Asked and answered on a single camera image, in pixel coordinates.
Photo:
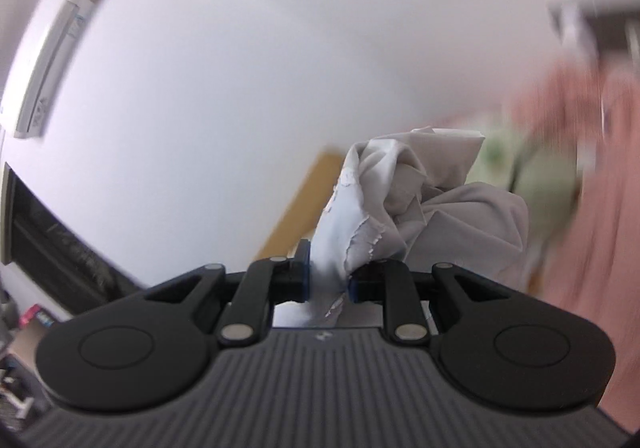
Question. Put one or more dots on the pink fluffy blanket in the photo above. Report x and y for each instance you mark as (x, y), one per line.
(594, 270)

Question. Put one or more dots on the white cloth garment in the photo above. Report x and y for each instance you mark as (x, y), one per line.
(406, 197)

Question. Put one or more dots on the light green fleece blanket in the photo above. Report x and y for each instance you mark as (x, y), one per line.
(546, 178)

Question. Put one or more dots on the mustard yellow headboard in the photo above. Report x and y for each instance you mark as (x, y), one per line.
(302, 214)

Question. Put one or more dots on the white wall air conditioner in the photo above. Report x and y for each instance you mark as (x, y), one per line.
(41, 60)

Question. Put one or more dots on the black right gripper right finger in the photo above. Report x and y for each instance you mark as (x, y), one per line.
(390, 284)

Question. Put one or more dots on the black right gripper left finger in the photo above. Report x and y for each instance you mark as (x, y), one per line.
(250, 297)

